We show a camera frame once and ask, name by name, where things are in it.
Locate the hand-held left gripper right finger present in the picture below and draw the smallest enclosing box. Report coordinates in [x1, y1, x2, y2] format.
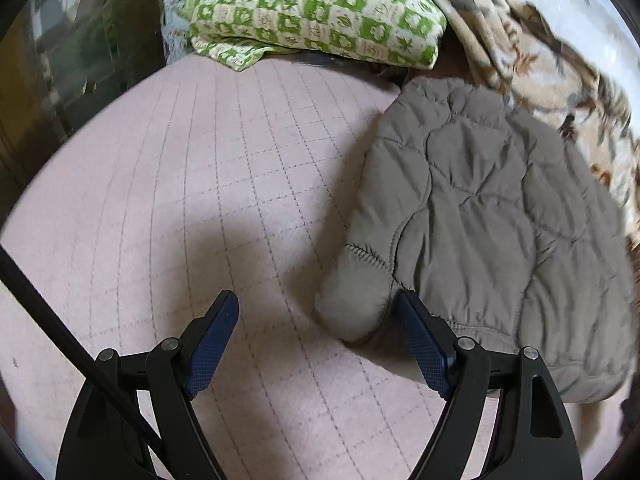
[396, 291, 583, 480]

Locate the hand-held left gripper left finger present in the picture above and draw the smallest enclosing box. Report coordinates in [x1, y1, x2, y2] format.
[55, 290, 240, 480]

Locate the grey-brown hooded puffer jacket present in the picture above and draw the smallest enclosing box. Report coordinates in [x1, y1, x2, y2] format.
[314, 77, 638, 406]

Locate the pink quilted bed sheet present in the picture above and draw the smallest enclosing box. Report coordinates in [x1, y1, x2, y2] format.
[0, 52, 640, 480]

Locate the leaf print fleece blanket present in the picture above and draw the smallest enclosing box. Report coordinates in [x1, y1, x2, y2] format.
[395, 0, 640, 221]

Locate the wooden cabinet with glass door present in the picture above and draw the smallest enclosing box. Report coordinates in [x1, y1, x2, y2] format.
[0, 0, 166, 201]

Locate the clear plastic bag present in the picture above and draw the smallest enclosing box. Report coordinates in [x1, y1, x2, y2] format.
[152, 0, 201, 56]

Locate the green and white patterned pillow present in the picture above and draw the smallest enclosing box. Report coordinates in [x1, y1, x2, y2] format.
[180, 0, 448, 72]

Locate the black cable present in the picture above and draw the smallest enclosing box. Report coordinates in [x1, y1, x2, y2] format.
[0, 247, 165, 448]

